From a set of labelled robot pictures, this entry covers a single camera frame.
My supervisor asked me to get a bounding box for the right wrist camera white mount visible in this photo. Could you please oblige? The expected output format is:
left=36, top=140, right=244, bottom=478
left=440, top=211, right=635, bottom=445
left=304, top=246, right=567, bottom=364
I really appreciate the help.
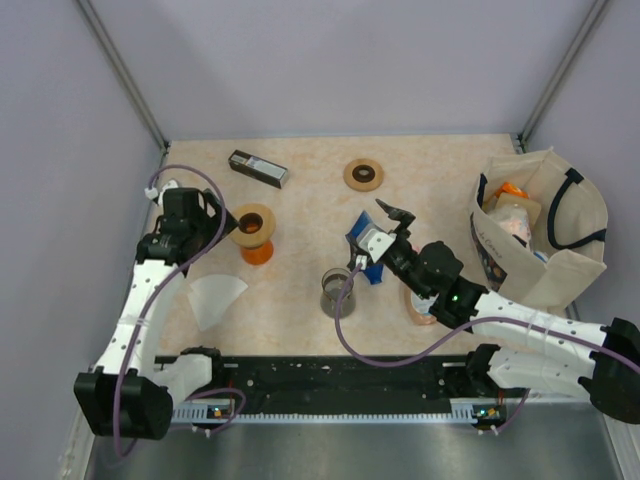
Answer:
left=353, top=223, right=396, bottom=269

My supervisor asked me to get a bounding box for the beige tote bag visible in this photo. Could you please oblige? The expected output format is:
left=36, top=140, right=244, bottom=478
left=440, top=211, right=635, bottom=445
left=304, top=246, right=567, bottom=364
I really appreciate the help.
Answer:
left=468, top=149, right=608, bottom=312

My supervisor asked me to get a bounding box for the wooden ring far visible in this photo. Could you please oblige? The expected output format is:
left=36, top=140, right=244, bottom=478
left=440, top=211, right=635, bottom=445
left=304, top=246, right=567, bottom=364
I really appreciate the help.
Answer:
left=342, top=157, right=386, bottom=192

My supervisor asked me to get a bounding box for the white paper coffee filter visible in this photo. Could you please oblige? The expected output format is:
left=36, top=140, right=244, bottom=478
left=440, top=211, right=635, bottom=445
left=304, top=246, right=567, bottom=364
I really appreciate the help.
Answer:
left=187, top=274, right=248, bottom=331

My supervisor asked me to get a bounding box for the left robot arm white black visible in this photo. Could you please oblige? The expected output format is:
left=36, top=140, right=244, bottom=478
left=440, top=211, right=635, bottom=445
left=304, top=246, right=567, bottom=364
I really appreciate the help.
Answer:
left=73, top=187, right=238, bottom=440

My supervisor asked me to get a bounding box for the right aluminium frame post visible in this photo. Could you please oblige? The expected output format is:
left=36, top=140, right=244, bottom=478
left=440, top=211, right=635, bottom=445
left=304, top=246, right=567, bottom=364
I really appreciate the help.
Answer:
left=510, top=0, right=613, bottom=154

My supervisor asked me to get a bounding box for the aluminium frame post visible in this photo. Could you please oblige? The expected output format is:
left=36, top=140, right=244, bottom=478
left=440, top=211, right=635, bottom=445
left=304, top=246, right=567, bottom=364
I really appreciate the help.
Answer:
left=510, top=0, right=613, bottom=154
left=73, top=0, right=170, bottom=154

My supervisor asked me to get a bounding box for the left aluminium frame post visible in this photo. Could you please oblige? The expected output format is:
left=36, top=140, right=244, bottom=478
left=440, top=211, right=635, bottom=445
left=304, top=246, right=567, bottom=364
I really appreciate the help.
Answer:
left=73, top=0, right=170, bottom=154

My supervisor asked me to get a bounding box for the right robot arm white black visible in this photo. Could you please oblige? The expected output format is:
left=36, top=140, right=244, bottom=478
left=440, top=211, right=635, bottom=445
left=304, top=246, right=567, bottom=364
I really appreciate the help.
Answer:
left=374, top=199, right=639, bottom=424

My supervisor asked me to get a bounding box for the black rectangular box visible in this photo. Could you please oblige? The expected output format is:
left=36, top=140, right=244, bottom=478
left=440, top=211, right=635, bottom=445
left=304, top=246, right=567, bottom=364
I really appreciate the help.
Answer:
left=228, top=150, right=289, bottom=189

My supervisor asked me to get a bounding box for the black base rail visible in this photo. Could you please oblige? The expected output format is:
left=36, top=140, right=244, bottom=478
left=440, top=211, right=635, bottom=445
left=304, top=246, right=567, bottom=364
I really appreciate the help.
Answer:
left=154, top=354, right=506, bottom=414

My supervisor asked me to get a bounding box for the orange soap bottle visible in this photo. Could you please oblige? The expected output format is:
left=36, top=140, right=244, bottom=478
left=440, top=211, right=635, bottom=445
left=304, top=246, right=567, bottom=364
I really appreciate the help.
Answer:
left=403, top=287, right=437, bottom=326

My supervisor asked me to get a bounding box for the wooden ring dripper holder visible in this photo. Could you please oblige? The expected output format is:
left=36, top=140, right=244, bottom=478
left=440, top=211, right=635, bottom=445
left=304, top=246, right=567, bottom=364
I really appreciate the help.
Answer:
left=231, top=203, right=276, bottom=249

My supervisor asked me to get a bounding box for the orange capped bottle in bag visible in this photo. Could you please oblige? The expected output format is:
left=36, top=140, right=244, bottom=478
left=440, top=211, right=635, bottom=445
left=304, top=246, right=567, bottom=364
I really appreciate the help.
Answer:
left=494, top=182, right=529, bottom=199

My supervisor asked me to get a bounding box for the orange glass carafe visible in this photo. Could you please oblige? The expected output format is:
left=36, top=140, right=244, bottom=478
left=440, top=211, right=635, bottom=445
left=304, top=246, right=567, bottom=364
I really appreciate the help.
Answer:
left=239, top=212, right=275, bottom=266

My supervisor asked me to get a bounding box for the grey cable duct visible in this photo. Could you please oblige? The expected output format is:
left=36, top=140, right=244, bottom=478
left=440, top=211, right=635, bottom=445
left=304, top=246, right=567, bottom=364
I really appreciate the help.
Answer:
left=170, top=399, right=507, bottom=428

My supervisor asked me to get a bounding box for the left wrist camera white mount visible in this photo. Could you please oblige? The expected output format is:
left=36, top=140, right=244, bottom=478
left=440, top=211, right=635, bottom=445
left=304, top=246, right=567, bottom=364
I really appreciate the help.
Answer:
left=144, top=179, right=180, bottom=207

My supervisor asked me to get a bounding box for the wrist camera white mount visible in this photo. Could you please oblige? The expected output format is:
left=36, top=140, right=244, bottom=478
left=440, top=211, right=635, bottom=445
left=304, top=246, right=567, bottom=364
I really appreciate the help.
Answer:
left=144, top=179, right=180, bottom=207
left=353, top=223, right=396, bottom=269

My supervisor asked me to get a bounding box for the blue cone dripper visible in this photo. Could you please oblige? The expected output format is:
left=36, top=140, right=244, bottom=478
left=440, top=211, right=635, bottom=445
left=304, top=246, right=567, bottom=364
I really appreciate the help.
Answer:
left=346, top=211, right=380, bottom=253
left=362, top=264, right=384, bottom=285

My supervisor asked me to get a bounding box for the glass flask carafe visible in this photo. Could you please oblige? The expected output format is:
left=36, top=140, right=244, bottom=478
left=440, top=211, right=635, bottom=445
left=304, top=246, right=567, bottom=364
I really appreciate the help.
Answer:
left=320, top=268, right=356, bottom=318

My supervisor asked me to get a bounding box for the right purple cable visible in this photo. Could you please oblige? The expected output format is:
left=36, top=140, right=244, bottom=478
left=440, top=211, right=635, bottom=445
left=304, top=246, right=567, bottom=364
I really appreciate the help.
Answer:
left=333, top=264, right=640, bottom=376

